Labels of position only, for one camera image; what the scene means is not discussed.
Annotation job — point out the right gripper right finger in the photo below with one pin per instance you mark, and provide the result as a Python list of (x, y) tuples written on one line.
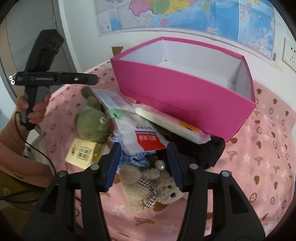
[(217, 208)]

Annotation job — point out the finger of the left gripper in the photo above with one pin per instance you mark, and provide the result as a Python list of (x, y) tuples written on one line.
[(77, 78)]

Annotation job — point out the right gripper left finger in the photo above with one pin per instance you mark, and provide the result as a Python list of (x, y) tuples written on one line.
[(53, 218)]

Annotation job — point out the green plush frog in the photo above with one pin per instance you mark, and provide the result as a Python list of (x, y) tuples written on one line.
[(92, 124)]

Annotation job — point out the black scrunchie cloth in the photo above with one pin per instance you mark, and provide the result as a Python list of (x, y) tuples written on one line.
[(205, 155)]

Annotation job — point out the yellow tissue pack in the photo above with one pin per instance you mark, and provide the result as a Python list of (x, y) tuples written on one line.
[(83, 153)]

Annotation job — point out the beige plush bunny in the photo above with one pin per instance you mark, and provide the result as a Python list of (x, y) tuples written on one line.
[(145, 188)]

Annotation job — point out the medical tape packet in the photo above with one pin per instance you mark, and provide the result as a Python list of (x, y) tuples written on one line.
[(136, 134)]

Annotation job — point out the blue checkered scrunchie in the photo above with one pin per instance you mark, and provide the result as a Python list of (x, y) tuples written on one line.
[(134, 157)]

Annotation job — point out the yellow white packet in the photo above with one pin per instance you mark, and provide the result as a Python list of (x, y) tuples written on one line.
[(172, 124)]

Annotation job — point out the left forearm orange sleeve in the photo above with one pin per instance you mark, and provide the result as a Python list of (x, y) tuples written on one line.
[(15, 164)]

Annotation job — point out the person's left hand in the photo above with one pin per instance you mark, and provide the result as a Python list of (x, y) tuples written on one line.
[(38, 111)]

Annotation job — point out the grey door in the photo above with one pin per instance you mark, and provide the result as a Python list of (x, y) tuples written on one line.
[(21, 23)]

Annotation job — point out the brown cardboard piece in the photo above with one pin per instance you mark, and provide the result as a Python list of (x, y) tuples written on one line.
[(117, 50)]

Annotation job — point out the pink patterned blanket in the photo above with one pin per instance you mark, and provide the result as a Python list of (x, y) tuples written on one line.
[(260, 157)]

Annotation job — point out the pink cardboard box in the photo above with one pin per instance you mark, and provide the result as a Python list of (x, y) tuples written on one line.
[(204, 85)]

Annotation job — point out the white wall sockets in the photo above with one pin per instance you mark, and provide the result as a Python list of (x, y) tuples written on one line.
[(289, 54)]

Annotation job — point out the colourful wall map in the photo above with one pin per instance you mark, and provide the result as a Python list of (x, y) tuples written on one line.
[(250, 23)]

